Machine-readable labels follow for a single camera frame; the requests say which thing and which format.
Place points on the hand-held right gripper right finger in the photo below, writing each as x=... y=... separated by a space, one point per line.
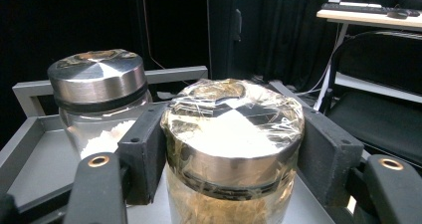
x=326 y=157

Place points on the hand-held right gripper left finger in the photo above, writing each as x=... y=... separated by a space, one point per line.
x=144 y=151

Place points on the plastic-wrapped glass jar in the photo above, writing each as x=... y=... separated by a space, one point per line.
x=232 y=141

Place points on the grey metal tray rack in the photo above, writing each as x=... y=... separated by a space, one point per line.
x=36 y=161

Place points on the black chair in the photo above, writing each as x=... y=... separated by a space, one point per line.
x=381 y=117

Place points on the glass jar of white powder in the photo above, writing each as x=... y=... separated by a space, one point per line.
x=98 y=84

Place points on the black curtain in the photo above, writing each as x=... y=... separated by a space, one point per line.
x=282 y=35

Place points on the white desk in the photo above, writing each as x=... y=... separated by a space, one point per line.
x=365 y=18

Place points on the black keyboard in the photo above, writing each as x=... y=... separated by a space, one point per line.
x=355 y=8

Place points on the white flat device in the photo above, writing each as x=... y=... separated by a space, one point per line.
x=355 y=4

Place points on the black computer mouse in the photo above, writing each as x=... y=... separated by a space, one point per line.
x=397 y=14

